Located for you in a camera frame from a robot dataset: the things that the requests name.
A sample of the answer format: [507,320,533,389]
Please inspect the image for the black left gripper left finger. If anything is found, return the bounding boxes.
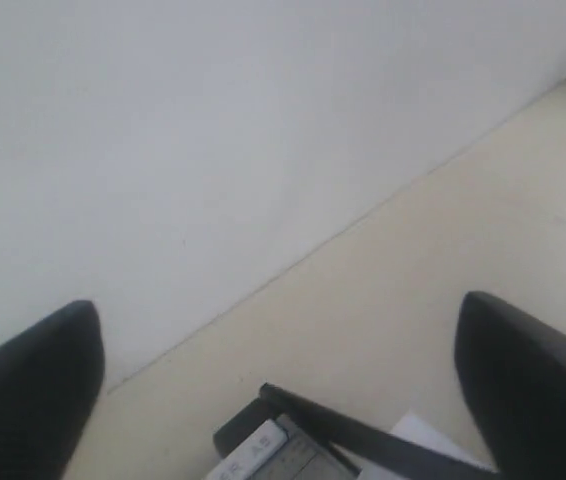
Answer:
[0,300,105,479]

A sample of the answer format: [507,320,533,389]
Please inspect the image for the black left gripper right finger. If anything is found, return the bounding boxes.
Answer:
[454,291,566,479]

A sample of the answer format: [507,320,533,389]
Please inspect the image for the white paper strip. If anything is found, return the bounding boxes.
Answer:
[358,411,496,480]

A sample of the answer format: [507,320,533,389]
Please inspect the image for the black cutter blade arm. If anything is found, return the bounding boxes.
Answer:
[233,383,499,479]

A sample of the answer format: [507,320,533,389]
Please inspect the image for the grey paper cutter base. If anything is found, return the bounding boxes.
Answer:
[206,414,360,480]

